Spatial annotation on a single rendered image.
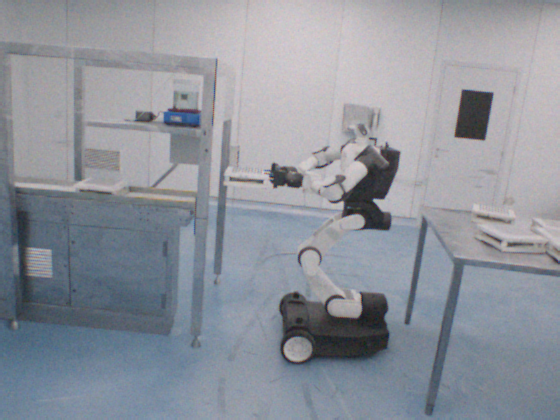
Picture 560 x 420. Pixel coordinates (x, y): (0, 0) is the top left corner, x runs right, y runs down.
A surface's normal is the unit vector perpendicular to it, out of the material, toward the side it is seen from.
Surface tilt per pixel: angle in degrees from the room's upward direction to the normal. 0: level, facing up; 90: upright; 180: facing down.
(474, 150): 90
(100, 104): 90
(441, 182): 90
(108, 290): 90
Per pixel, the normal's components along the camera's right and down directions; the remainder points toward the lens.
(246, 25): -0.08, 0.23
